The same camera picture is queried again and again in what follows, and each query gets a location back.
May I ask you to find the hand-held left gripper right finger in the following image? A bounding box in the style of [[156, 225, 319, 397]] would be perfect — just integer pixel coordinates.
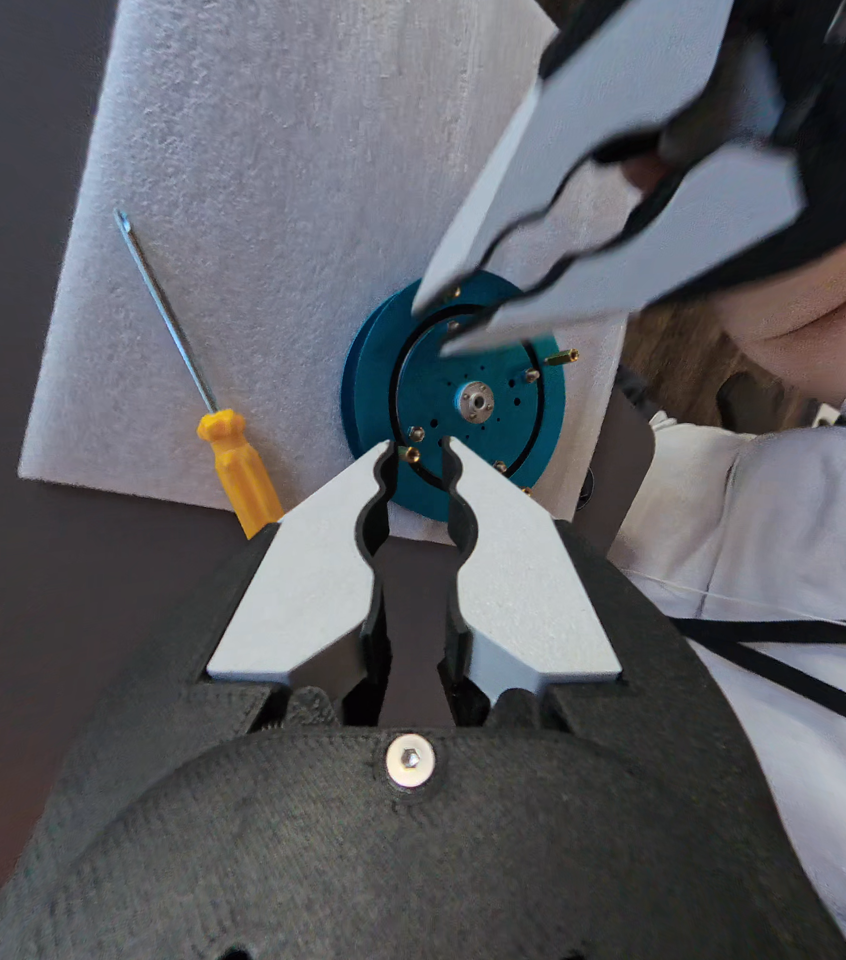
[[438, 436, 624, 725]]

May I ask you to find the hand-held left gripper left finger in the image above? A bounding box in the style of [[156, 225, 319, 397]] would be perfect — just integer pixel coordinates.
[[207, 439, 401, 725]]

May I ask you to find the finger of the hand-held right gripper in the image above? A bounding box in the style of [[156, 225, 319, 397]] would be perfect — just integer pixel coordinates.
[[440, 146, 808, 357], [410, 0, 736, 318]]

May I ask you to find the blue round metal turntable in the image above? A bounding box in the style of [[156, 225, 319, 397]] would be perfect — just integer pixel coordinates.
[[340, 270, 568, 524]]

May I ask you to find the person's right forearm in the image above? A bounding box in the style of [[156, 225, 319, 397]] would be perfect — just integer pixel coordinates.
[[708, 217, 846, 410]]

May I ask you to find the dark grey desk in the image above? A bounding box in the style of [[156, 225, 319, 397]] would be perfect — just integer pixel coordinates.
[[0, 0, 656, 954]]

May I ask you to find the white foam sheet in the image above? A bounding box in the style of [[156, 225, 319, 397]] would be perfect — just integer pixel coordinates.
[[18, 0, 637, 545]]

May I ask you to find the yellow handled screwdriver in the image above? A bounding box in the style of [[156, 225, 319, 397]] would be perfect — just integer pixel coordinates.
[[114, 208, 287, 541]]

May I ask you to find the black strap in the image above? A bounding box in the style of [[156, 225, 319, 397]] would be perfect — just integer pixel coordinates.
[[669, 616, 846, 747]]

